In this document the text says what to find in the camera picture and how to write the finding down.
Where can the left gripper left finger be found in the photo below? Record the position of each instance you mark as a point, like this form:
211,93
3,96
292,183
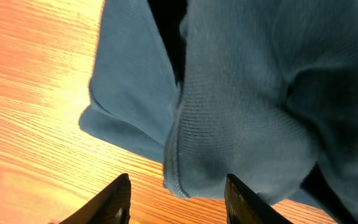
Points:
110,206

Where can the dark blue t-shirt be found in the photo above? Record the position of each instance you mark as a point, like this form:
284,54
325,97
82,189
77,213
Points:
265,90

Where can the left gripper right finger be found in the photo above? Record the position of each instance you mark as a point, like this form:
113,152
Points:
243,206

